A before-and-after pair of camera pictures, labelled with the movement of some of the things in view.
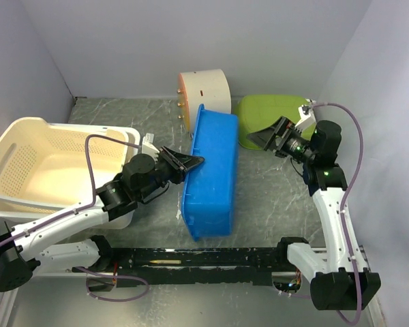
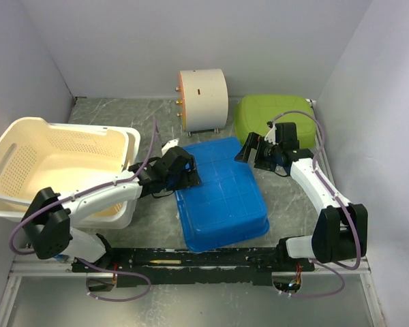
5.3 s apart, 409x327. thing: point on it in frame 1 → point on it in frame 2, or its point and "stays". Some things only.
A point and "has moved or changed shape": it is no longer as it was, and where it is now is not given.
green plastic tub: x=258 y=111 stays
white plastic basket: x=37 y=169 stays
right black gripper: x=267 y=138 → x=254 y=141
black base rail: x=240 y=266 stays
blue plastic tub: x=209 y=192 has moved or changed shape
